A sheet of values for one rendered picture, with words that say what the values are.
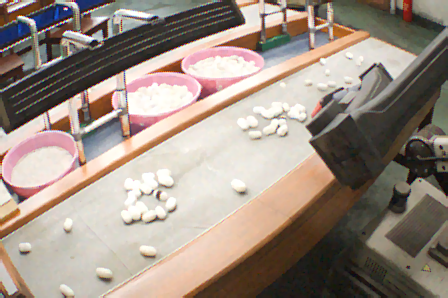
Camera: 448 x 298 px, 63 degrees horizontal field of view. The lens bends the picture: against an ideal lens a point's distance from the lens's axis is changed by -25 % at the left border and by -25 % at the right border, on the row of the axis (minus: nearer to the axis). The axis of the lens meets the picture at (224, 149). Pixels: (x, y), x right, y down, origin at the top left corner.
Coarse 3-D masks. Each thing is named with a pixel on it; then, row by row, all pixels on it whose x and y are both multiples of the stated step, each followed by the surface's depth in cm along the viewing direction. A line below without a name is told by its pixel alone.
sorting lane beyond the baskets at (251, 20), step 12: (252, 12) 209; (288, 12) 211; (252, 24) 192; (216, 36) 178; (180, 48) 169; (156, 60) 160; (132, 72) 153; (108, 84) 147; (60, 108) 135; (36, 120) 130; (12, 132) 125; (0, 144) 119
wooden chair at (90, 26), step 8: (72, 24) 316; (88, 24) 310; (96, 24) 304; (104, 24) 316; (48, 32) 296; (56, 32) 304; (64, 32) 302; (88, 32) 300; (104, 32) 321; (48, 40) 299; (56, 40) 297; (48, 48) 304; (48, 56) 308
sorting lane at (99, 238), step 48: (384, 48) 175; (288, 96) 134; (192, 144) 115; (240, 144) 115; (288, 144) 114; (96, 192) 100; (144, 192) 100; (192, 192) 100; (240, 192) 100; (0, 240) 84; (48, 240) 86; (96, 240) 87; (144, 240) 88; (192, 240) 88; (48, 288) 74; (96, 288) 76
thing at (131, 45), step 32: (224, 0) 97; (128, 32) 82; (160, 32) 86; (192, 32) 91; (64, 64) 73; (96, 64) 77; (128, 64) 81; (0, 96) 64; (32, 96) 68; (64, 96) 73
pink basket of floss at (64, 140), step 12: (48, 132) 118; (60, 132) 117; (24, 144) 115; (36, 144) 118; (48, 144) 119; (60, 144) 118; (72, 144) 114; (12, 156) 111; (24, 156) 116; (72, 156) 115; (12, 168) 110; (72, 168) 107; (24, 192) 99; (36, 192) 99
